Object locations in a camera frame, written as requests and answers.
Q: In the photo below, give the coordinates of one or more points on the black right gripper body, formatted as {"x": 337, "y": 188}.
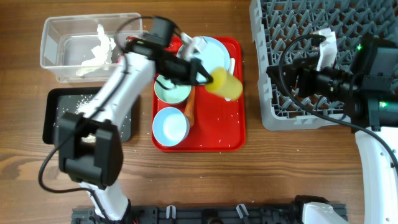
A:
{"x": 328, "y": 81}

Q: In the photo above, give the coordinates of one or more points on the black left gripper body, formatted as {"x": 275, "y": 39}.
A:
{"x": 180, "y": 71}

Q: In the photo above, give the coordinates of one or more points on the yellow cup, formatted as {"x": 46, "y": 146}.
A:
{"x": 224, "y": 84}

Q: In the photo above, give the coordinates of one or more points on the blue bowl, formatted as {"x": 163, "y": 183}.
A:
{"x": 170, "y": 127}

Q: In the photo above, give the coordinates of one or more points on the white rice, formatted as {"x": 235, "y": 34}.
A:
{"x": 76, "y": 104}

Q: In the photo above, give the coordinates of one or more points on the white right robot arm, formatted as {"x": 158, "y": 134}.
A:
{"x": 368, "y": 92}

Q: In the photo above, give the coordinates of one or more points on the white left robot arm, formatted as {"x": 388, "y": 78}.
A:
{"x": 89, "y": 144}

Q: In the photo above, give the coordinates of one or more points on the clear plastic waste bin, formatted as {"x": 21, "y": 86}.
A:
{"x": 67, "y": 41}

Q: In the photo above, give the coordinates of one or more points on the black waste tray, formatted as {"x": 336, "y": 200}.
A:
{"x": 52, "y": 102}

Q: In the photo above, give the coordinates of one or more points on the light blue plate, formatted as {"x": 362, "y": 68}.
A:
{"x": 213, "y": 56}

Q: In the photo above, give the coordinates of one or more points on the green bowl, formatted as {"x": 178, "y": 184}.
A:
{"x": 170, "y": 93}

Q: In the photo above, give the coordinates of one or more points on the white plastic spoon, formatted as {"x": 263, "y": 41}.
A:
{"x": 231, "y": 67}

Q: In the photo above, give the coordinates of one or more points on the orange carrot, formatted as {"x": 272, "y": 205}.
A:
{"x": 189, "y": 107}

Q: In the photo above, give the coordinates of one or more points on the red snack wrapper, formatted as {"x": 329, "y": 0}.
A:
{"x": 127, "y": 40}

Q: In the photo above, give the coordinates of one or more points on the red serving tray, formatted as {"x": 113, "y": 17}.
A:
{"x": 219, "y": 124}

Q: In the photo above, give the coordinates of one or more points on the white crumpled tissue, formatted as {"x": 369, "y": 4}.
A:
{"x": 102, "y": 53}

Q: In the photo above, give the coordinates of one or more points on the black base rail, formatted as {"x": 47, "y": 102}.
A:
{"x": 153, "y": 215}

